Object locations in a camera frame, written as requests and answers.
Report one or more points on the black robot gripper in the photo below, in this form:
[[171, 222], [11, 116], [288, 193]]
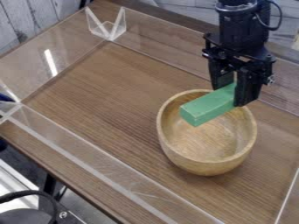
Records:
[[235, 49]]

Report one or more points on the green rectangular block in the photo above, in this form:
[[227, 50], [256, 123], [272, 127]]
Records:
[[208, 106]]

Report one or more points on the grey metal base plate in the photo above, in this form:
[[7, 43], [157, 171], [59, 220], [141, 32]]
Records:
[[64, 216]]

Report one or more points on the black table leg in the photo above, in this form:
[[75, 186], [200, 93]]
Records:
[[49, 184]]

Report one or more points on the brown wooden bowl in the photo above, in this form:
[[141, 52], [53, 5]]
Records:
[[212, 148]]

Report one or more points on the clear acrylic tray enclosure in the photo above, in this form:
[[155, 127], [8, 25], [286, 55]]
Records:
[[87, 83]]

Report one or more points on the blue object at edge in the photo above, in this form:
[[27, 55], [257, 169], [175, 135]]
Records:
[[5, 98]]

